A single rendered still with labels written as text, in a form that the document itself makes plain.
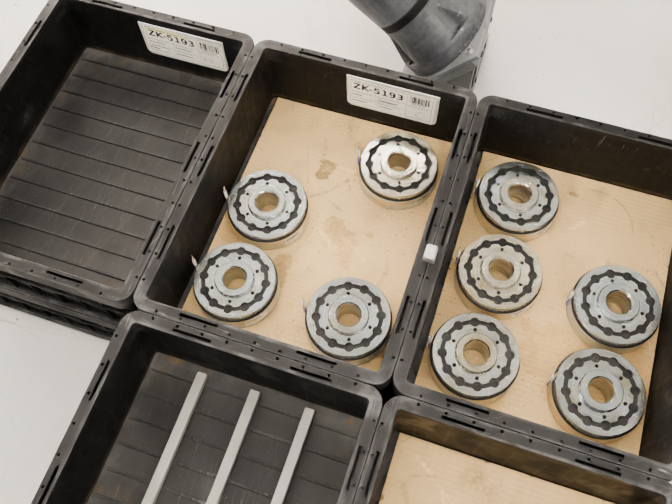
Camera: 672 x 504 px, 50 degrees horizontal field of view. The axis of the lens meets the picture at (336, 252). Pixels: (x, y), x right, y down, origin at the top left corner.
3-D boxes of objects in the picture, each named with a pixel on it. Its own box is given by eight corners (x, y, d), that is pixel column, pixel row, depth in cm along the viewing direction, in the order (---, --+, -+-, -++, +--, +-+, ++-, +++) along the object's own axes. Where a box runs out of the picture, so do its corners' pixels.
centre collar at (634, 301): (597, 281, 87) (598, 279, 87) (639, 288, 87) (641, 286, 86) (595, 319, 85) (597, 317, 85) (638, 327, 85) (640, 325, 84)
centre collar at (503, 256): (487, 247, 90) (488, 244, 89) (526, 261, 89) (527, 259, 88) (474, 280, 88) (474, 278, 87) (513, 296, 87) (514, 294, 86)
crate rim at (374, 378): (260, 48, 98) (258, 36, 96) (478, 103, 93) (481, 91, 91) (133, 313, 82) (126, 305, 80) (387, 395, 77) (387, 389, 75)
